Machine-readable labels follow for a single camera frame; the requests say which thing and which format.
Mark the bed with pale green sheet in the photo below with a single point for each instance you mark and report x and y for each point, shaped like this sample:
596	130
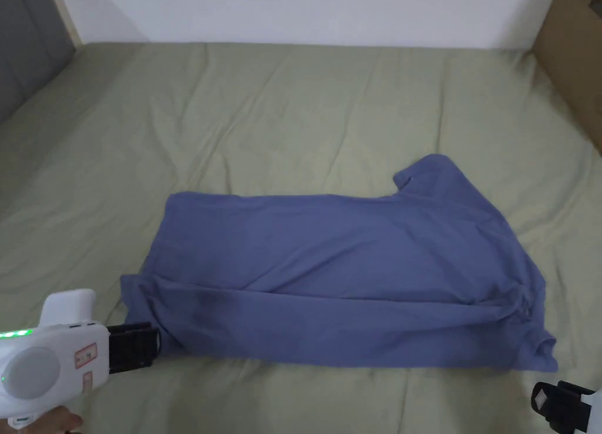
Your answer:
263	123

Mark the brown cardboard carton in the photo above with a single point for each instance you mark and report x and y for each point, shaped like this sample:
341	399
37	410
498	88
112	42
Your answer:
574	62

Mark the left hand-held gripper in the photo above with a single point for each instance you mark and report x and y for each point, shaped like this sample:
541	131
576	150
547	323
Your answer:
44	358

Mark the grey padded headboard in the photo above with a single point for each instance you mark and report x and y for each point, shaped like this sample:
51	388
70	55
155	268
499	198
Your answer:
28	39

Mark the person's left hand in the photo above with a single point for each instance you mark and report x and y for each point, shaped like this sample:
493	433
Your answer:
56	421

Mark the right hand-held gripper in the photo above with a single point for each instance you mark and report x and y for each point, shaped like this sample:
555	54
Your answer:
595	415

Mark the blue shirt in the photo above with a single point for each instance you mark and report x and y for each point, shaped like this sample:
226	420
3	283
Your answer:
338	274

